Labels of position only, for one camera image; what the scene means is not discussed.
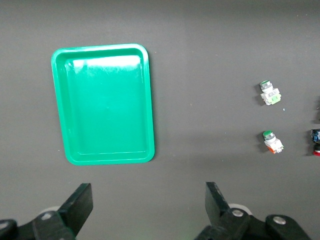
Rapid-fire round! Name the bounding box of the green push button orange block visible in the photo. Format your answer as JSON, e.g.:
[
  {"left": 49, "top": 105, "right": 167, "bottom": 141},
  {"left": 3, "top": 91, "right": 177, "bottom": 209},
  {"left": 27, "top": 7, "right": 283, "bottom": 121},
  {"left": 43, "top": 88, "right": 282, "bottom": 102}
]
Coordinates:
[{"left": 261, "top": 129, "right": 285, "bottom": 155}]

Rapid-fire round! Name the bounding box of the red push button switch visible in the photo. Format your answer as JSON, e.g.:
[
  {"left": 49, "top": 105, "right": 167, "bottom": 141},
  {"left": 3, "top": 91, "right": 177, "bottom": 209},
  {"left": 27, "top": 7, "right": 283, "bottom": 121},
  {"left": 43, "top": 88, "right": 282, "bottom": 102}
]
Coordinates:
[{"left": 309, "top": 128, "right": 320, "bottom": 158}]

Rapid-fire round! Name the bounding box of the green plastic tray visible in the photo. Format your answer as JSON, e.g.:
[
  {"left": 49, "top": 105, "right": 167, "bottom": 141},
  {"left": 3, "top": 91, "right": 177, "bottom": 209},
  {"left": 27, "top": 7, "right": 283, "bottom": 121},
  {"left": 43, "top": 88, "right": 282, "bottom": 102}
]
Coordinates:
[{"left": 50, "top": 43, "right": 156, "bottom": 166}]

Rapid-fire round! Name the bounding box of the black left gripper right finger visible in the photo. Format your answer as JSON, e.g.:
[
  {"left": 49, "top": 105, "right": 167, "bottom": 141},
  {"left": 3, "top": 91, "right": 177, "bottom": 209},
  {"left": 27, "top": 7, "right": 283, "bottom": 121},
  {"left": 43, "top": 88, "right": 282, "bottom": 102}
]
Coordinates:
[{"left": 193, "top": 181, "right": 312, "bottom": 240}]

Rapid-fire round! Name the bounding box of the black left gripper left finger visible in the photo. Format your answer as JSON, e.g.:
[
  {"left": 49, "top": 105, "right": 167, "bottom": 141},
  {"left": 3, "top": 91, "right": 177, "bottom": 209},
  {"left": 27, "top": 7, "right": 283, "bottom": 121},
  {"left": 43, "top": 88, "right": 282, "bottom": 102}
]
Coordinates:
[{"left": 0, "top": 183, "right": 94, "bottom": 240}]

